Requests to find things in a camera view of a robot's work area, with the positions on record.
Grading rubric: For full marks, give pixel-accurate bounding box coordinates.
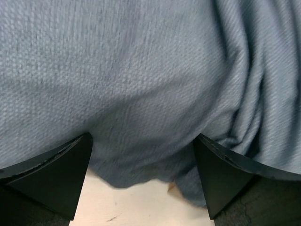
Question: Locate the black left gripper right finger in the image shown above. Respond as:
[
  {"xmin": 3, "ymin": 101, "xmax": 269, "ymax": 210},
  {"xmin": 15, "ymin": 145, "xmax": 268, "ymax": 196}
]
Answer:
[{"xmin": 193, "ymin": 134, "xmax": 301, "ymax": 226}]

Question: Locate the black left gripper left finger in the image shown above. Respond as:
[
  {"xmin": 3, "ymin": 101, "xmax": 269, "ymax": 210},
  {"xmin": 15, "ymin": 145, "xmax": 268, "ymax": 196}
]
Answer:
[{"xmin": 0, "ymin": 133, "xmax": 93, "ymax": 226}]

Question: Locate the blue beige striped pillowcase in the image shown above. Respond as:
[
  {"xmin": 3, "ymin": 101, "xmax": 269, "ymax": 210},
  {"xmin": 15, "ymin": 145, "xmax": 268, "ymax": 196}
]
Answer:
[{"xmin": 0, "ymin": 0, "xmax": 301, "ymax": 206}]

